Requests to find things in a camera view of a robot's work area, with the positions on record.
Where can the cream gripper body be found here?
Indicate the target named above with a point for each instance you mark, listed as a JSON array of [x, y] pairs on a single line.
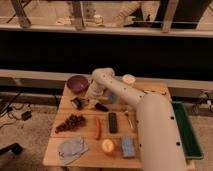
[[92, 101]]

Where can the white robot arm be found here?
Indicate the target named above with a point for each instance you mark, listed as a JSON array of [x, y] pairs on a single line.
[[158, 135]]

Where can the orange carrot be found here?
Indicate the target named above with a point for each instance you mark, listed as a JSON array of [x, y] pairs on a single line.
[[98, 128]]

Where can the purple bowl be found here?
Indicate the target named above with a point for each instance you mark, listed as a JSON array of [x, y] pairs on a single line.
[[77, 83]]

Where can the black rectangular block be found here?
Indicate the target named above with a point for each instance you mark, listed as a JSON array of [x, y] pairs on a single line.
[[112, 119]]

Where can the bunch of dark grapes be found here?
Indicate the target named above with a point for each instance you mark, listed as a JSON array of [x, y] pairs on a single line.
[[71, 123]]

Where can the white cup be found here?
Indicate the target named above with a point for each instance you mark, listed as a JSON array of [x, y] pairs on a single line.
[[129, 79]]

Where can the orange fruit half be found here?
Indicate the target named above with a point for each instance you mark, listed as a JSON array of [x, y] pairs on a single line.
[[108, 146]]

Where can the blue grey cloth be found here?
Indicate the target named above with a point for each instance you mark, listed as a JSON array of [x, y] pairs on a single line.
[[72, 149]]

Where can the blue sponge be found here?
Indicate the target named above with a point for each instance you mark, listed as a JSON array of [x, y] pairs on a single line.
[[127, 145]]

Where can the wooden utensil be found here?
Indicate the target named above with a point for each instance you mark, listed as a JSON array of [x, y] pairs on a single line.
[[163, 92]]

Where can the green plastic tray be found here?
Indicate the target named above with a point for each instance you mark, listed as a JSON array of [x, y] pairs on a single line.
[[191, 145]]

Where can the black power adapter with cable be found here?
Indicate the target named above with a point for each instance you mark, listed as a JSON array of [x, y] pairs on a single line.
[[14, 112]]

